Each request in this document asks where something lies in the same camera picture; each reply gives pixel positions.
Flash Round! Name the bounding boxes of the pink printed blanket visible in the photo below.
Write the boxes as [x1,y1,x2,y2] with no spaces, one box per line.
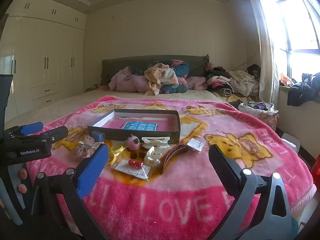
[25,95,317,240]

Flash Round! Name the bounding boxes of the dark jacket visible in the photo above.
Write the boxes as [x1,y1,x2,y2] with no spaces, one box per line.
[287,72,320,107]

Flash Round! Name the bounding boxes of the dark floral quilt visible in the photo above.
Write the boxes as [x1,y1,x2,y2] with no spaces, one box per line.
[160,59,190,94]

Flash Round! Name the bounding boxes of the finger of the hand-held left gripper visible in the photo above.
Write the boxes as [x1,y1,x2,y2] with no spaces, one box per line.
[15,126,69,151]
[4,122,44,138]

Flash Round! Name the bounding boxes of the window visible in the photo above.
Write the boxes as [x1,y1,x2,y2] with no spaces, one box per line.
[257,0,320,81]

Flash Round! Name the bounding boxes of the beige floral cloth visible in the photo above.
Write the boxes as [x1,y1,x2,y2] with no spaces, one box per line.
[144,63,179,96]

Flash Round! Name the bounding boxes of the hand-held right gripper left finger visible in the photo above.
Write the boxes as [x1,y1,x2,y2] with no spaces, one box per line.
[31,144,109,240]

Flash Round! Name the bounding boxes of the cream curtain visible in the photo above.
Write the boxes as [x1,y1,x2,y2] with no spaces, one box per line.
[246,0,281,108]

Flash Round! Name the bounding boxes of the small pink pillow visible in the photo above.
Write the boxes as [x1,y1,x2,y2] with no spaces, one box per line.
[186,76,208,91]

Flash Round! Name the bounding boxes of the yellow hair tie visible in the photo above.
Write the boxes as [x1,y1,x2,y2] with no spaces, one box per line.
[107,144,125,165]

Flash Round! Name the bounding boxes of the floral fabric scrunchie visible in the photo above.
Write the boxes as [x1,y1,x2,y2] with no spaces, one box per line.
[72,135,101,159]

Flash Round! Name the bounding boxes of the orange cloth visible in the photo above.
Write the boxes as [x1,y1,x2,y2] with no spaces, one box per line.
[279,73,293,86]

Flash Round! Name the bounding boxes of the shallow cardboard box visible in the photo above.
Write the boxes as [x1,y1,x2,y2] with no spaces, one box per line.
[87,109,181,143]

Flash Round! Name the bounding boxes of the bed with beige sheet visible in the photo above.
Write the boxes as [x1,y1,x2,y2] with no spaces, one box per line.
[5,87,253,130]

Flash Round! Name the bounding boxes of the white hair claw clip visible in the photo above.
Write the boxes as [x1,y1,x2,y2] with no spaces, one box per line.
[141,135,171,148]

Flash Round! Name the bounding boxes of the red object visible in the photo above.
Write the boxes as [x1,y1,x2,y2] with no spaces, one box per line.
[311,154,320,193]

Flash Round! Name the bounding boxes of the clear plastic bag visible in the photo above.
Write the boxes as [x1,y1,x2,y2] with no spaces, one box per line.
[144,146,162,167]

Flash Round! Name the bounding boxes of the cream wardrobe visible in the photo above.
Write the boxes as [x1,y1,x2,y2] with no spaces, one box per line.
[0,0,87,123]

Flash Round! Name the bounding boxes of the bagged red bead earrings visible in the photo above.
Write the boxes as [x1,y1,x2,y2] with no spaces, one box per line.
[111,158,153,180]

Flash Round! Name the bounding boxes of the laundry basket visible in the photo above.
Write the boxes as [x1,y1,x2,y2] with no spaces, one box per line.
[237,101,279,131]

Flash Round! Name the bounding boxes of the large pink pillow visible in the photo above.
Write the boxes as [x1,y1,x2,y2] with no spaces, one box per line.
[109,67,151,93]

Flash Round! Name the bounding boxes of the person's left hand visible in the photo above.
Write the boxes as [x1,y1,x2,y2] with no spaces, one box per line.
[16,167,29,194]

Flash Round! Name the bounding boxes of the small clear earring bag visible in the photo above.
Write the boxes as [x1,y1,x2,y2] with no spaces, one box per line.
[186,137,207,152]

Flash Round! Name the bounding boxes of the pile of clothes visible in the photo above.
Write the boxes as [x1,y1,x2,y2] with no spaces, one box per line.
[205,62,261,98]
[101,54,210,85]

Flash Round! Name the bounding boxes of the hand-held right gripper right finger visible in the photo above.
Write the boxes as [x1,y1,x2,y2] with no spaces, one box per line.
[208,144,293,240]

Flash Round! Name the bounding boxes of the pink plush hair clip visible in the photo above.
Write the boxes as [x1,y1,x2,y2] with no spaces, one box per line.
[126,134,142,151]

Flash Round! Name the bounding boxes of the blue booklet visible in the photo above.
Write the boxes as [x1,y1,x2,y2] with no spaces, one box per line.
[122,121,158,132]

